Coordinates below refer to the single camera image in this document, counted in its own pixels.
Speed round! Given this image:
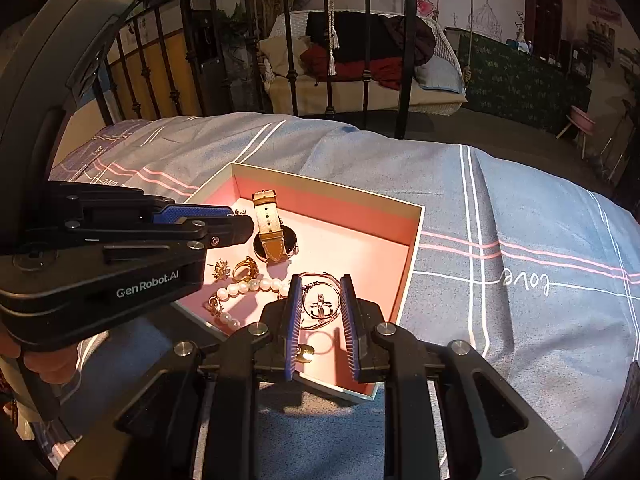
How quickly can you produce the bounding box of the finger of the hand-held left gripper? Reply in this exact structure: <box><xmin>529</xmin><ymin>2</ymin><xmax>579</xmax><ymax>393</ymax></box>
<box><xmin>27</xmin><ymin>214</ymin><xmax>257</xmax><ymax>253</ymax></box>
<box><xmin>47</xmin><ymin>180</ymin><xmax>237</xmax><ymax>227</ymax></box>

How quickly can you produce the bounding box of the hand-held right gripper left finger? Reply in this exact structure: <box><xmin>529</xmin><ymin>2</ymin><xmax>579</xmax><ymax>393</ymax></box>
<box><xmin>57</xmin><ymin>273</ymin><xmax>303</xmax><ymax>480</ymax></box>

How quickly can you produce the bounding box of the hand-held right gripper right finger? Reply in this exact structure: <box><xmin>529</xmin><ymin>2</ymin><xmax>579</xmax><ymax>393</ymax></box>
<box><xmin>339</xmin><ymin>273</ymin><xmax>584</xmax><ymax>480</ymax></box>

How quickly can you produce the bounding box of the ring with square stone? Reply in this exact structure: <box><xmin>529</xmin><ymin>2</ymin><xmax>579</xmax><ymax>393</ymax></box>
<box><xmin>297</xmin><ymin>332</ymin><xmax>337</xmax><ymax>364</ymax></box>

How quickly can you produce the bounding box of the silver ring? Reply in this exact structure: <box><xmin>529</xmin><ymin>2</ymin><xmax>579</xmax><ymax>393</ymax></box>
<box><xmin>307</xmin><ymin>292</ymin><xmax>335</xmax><ymax>319</ymax></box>

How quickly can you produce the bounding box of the gold ring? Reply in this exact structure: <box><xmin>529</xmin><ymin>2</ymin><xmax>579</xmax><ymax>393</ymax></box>
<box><xmin>232</xmin><ymin>255</ymin><xmax>260</xmax><ymax>281</ymax></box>

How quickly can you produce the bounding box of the tan strap wristwatch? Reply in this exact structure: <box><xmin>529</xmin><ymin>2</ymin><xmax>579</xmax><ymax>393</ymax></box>
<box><xmin>249</xmin><ymin>188</ymin><xmax>297</xmax><ymax>264</ymax></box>

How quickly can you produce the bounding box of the white pearl bracelet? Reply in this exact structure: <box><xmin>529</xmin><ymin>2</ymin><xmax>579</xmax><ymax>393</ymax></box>
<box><xmin>214</xmin><ymin>278</ymin><xmax>292</xmax><ymax>332</ymax></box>

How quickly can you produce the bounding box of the silver bangle bracelet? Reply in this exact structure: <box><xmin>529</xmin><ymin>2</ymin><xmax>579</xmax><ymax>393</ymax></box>
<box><xmin>299</xmin><ymin>270</ymin><xmax>347</xmax><ymax>334</ymax></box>

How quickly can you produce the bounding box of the pink-lined cardboard box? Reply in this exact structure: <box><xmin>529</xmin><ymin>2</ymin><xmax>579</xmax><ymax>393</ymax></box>
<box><xmin>172</xmin><ymin>162</ymin><xmax>426</xmax><ymax>405</ymax></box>

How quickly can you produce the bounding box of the person's left hand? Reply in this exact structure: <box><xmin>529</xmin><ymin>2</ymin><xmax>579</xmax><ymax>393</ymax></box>
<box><xmin>0</xmin><ymin>320</ymin><xmax>77</xmax><ymax>387</ymax></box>

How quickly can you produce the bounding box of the wooden board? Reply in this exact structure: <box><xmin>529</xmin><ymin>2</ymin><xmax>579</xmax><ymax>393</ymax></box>
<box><xmin>106</xmin><ymin>29</ymin><xmax>202</xmax><ymax>122</ymax></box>

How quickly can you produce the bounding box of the cream cushion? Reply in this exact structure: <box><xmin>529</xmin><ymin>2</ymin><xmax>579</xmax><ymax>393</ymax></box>
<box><xmin>259</xmin><ymin>36</ymin><xmax>312</xmax><ymax>87</ymax></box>

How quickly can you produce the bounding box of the plaid bed sheet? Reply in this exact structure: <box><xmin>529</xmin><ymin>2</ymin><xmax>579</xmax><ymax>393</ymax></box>
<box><xmin>47</xmin><ymin>111</ymin><xmax>640</xmax><ymax>480</ymax></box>

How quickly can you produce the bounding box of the red cloth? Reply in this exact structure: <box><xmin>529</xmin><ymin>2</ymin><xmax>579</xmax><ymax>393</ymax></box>
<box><xmin>299</xmin><ymin>44</ymin><xmax>407</xmax><ymax>87</ymax></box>

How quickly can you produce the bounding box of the dark clothes pile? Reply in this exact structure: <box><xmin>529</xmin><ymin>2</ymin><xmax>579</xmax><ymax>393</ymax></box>
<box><xmin>304</xmin><ymin>10</ymin><xmax>437</xmax><ymax>69</ymax></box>

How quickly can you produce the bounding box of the light blue pillow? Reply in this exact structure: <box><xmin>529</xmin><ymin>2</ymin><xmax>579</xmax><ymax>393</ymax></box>
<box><xmin>414</xmin><ymin>54</ymin><xmax>464</xmax><ymax>94</ymax></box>

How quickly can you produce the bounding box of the white wicker swing chair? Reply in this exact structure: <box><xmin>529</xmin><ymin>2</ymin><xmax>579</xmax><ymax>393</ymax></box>
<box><xmin>257</xmin><ymin>9</ymin><xmax>469</xmax><ymax>117</ymax></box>

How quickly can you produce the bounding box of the green floral counter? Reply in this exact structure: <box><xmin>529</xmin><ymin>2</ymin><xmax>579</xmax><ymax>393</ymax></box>
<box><xmin>457</xmin><ymin>31</ymin><xmax>592</xmax><ymax>134</ymax></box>

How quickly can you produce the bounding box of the pink stool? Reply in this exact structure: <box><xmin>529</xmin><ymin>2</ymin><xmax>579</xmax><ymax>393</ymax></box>
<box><xmin>556</xmin><ymin>105</ymin><xmax>597</xmax><ymax>150</ymax></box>

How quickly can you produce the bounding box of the red phone booth cabinet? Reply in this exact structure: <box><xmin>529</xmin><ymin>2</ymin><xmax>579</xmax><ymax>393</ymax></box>
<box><xmin>524</xmin><ymin>0</ymin><xmax>564</xmax><ymax>57</ymax></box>

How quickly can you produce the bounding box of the white tassel rope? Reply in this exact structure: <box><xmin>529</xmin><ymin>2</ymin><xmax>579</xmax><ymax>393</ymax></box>
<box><xmin>324</xmin><ymin>0</ymin><xmax>342</xmax><ymax>77</ymax></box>

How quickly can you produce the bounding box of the black iron bed frame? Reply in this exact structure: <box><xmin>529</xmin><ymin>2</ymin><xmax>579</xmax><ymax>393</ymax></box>
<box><xmin>94</xmin><ymin>0</ymin><xmax>427</xmax><ymax>139</ymax></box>

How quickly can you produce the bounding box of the small wall rack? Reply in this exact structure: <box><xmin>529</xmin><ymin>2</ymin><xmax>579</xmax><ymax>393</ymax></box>
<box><xmin>586</xmin><ymin>19</ymin><xmax>617</xmax><ymax>67</ymax></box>

